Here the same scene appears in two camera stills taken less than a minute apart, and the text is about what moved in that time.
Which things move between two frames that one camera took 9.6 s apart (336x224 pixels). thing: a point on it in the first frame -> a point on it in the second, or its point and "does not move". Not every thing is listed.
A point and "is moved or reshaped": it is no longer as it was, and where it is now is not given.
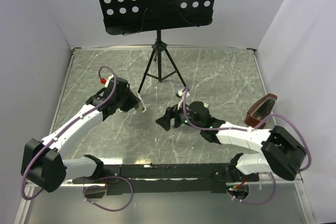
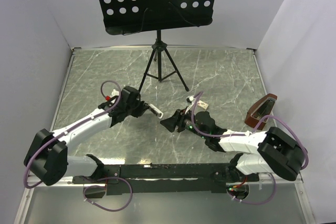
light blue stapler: [142, 102] is moved or reshaped
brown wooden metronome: [261, 109] does not move
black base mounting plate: [170, 179] does not move
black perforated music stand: [138, 2] does not move
